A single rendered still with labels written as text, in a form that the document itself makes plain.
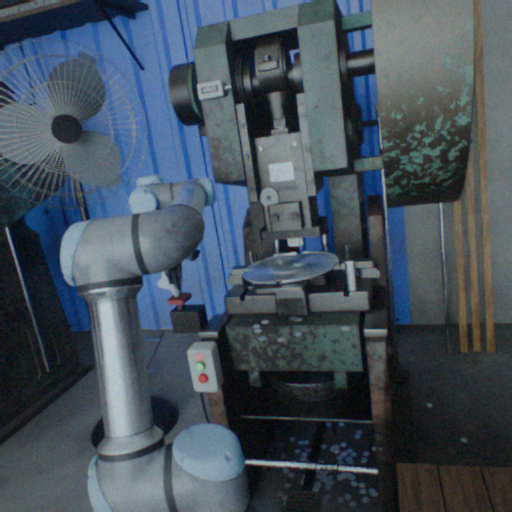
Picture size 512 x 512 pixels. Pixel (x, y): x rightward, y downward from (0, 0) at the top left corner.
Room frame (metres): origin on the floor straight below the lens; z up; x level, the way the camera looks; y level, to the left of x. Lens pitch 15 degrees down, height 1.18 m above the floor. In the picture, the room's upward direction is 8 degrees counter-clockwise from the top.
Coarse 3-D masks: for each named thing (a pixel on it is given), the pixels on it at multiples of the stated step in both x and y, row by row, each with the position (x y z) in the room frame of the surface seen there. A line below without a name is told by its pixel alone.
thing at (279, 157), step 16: (288, 128) 1.39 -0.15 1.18; (256, 144) 1.37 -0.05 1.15; (272, 144) 1.36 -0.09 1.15; (288, 144) 1.34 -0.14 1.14; (256, 160) 1.38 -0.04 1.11; (272, 160) 1.36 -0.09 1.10; (288, 160) 1.35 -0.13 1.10; (272, 176) 1.36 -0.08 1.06; (288, 176) 1.35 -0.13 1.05; (304, 176) 1.33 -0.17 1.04; (272, 192) 1.35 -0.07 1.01; (288, 192) 1.35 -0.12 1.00; (304, 192) 1.33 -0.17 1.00; (272, 208) 1.33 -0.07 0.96; (288, 208) 1.32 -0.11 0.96; (304, 208) 1.34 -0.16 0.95; (272, 224) 1.34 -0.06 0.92; (288, 224) 1.32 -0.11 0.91; (304, 224) 1.33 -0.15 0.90
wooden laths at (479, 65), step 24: (480, 0) 2.17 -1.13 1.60; (480, 24) 2.16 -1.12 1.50; (480, 48) 2.15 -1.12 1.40; (480, 72) 2.14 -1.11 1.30; (480, 96) 2.13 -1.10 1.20; (480, 120) 2.12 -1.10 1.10; (480, 144) 2.11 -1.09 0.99; (480, 168) 2.10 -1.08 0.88; (456, 216) 2.11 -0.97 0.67; (456, 240) 2.09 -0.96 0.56; (456, 264) 2.08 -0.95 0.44
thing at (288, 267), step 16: (272, 256) 1.45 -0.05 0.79; (288, 256) 1.44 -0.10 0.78; (304, 256) 1.40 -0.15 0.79; (320, 256) 1.37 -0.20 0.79; (336, 256) 1.31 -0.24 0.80; (256, 272) 1.32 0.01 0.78; (272, 272) 1.28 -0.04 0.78; (288, 272) 1.25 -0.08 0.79; (304, 272) 1.23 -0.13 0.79; (320, 272) 1.20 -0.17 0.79
